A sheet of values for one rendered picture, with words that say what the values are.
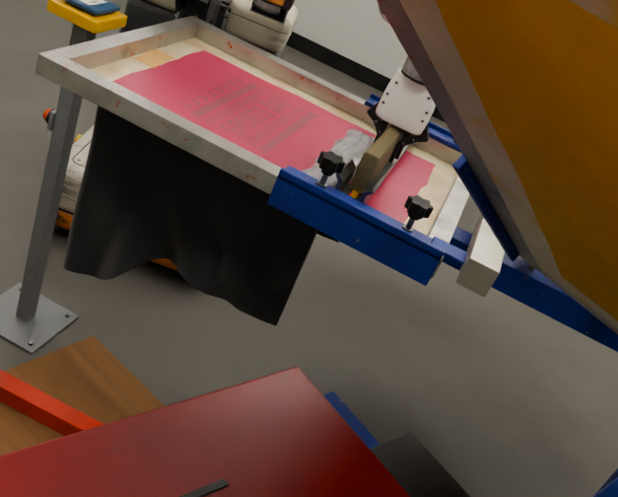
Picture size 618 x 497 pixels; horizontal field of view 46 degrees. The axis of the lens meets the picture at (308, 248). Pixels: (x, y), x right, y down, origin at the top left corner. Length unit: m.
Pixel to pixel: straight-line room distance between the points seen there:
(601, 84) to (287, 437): 0.36
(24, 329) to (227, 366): 0.61
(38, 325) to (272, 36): 1.18
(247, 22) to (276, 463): 2.05
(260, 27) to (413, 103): 1.18
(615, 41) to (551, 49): 0.06
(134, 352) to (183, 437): 1.71
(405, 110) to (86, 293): 1.37
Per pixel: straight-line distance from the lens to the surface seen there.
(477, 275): 1.14
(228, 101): 1.54
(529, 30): 0.39
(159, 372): 2.22
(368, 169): 1.27
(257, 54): 1.78
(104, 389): 2.11
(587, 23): 0.34
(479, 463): 2.49
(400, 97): 1.40
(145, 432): 0.55
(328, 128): 1.60
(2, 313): 2.29
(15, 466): 0.52
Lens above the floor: 1.51
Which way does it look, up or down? 30 degrees down
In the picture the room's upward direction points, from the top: 24 degrees clockwise
